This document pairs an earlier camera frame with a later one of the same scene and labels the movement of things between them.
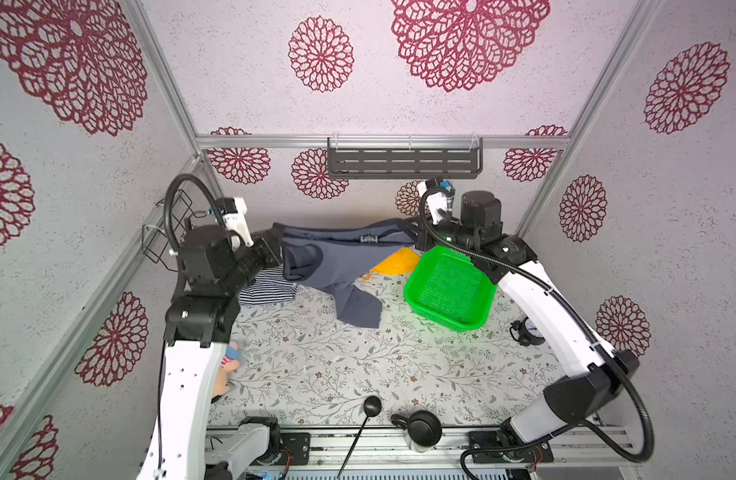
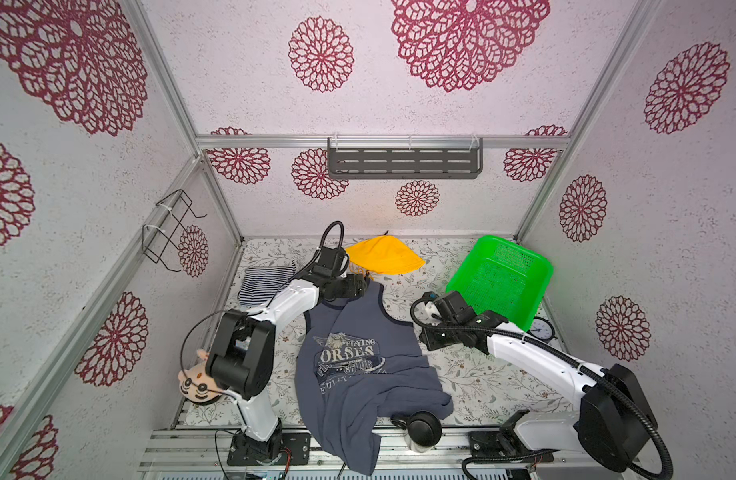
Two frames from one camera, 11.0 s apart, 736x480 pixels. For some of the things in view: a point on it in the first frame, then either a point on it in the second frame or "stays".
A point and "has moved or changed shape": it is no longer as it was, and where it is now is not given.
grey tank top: x=334 y=258 to x=360 y=369
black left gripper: x=268 y=249 to x=355 y=285
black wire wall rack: x=156 y=244 stays
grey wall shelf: x=404 y=158 stays
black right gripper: x=421 y=237 to x=427 y=340
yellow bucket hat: x=404 y=261 stays
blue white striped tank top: x=270 y=285 stays
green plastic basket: x=446 y=287 has moved or changed shape
